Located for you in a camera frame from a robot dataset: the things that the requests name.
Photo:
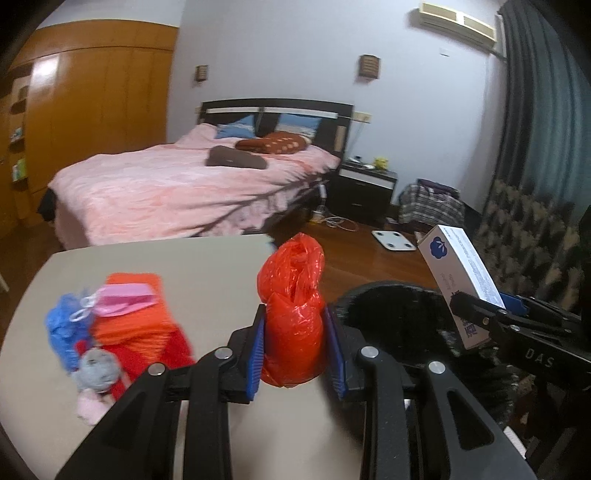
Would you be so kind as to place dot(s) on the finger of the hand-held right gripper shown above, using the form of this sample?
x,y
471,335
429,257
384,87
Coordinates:
x,y
513,303
471,307

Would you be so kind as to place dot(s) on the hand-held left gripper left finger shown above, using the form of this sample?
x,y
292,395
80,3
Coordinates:
x,y
255,360

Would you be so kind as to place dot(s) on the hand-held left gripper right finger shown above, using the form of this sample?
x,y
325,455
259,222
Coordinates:
x,y
335,360

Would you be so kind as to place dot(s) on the red plastic bag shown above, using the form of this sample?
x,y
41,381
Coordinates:
x,y
291,332

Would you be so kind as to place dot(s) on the white cardboard box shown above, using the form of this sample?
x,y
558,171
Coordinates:
x,y
457,258

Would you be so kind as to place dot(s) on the black trash bin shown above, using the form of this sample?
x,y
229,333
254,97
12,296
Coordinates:
x,y
406,309

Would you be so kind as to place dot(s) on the red glove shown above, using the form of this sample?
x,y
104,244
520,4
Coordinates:
x,y
175,348

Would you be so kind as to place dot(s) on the orange foam net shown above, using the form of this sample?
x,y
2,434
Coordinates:
x,y
138,323

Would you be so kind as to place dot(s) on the pink face mask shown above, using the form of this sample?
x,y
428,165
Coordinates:
x,y
124,300

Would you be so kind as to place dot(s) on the grey fuzzy sock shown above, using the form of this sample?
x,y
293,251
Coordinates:
x,y
99,369

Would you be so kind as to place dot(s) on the pink soft cloth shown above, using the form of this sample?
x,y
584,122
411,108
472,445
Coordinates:
x,y
92,406

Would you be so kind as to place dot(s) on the blue plastic bag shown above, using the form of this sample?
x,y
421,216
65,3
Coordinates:
x,y
64,327

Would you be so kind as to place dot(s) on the patterned fabric sofa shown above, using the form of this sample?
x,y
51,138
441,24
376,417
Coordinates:
x,y
521,230

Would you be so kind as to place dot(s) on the white bathroom scale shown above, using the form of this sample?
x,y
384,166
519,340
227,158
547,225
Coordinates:
x,y
392,241

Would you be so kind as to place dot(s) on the plaid bag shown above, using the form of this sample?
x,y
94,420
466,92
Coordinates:
x,y
429,207

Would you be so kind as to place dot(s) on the black nightstand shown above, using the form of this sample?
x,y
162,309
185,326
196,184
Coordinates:
x,y
360,198

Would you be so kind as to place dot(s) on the yellow plush toy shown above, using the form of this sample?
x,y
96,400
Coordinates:
x,y
380,162

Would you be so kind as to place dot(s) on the dark curtain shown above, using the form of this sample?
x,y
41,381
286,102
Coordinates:
x,y
545,115

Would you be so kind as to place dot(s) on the pink bedspread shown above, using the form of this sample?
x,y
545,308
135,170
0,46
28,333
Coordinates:
x,y
161,184

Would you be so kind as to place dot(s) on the dark brown cushion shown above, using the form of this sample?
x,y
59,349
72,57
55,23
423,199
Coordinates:
x,y
235,158

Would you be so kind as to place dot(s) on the brown dotted pillow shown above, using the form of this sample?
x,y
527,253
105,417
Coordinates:
x,y
272,144

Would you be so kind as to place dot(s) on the dark wooden bed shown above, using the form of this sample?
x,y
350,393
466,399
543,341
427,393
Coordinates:
x,y
332,127

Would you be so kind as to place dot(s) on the blue pillow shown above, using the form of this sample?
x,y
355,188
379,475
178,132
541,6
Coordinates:
x,y
298,122
238,127

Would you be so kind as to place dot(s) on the black cloth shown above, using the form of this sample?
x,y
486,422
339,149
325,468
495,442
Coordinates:
x,y
46,205

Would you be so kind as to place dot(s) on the beige air conditioner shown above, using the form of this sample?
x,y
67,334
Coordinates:
x,y
457,23

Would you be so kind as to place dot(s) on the wooden wardrobe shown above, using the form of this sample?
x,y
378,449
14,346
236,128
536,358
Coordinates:
x,y
92,92

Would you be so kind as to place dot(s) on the brown wall lamp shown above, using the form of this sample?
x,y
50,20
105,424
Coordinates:
x,y
201,73
369,67

